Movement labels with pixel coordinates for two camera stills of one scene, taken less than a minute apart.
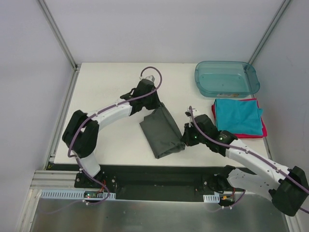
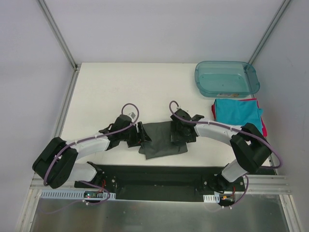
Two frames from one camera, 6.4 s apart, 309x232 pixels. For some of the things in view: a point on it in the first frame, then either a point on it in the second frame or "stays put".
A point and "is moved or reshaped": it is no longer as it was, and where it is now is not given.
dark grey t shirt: x=162 y=132 is moved or reshaped
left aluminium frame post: x=76 y=66 stays put
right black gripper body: x=187 y=137 -> x=174 y=131
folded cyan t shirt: x=242 y=117 stays put
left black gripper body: x=152 y=101 -> x=138 y=134
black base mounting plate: x=154 y=182 stays put
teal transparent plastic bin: x=226 y=79 stays put
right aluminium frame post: x=273 y=22 stays put
